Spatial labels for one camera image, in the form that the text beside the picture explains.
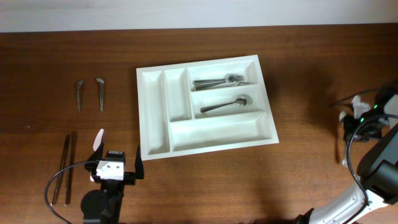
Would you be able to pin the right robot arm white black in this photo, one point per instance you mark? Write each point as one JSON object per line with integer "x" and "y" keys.
{"x": 375, "y": 178}

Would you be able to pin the white plastic cutlery tray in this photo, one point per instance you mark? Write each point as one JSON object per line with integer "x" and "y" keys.
{"x": 170, "y": 120}

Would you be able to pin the small metal spoon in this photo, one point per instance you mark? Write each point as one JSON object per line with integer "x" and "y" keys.
{"x": 78, "y": 87}
{"x": 100, "y": 81}

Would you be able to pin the dark chopstick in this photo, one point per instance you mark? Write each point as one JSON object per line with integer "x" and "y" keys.
{"x": 66, "y": 147}
{"x": 69, "y": 173}

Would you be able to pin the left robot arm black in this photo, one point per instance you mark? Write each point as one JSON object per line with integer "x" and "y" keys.
{"x": 103, "y": 205}

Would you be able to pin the metal fork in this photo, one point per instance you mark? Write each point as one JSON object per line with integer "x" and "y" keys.
{"x": 228, "y": 78}
{"x": 218, "y": 85}
{"x": 211, "y": 83}

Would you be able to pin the metal fork in tray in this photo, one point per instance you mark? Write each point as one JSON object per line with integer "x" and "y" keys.
{"x": 218, "y": 85}

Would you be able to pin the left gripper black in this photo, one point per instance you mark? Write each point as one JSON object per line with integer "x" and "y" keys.
{"x": 131, "y": 177}

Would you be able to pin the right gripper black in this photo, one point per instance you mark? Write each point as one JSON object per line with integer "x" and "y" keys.
{"x": 349, "y": 127}

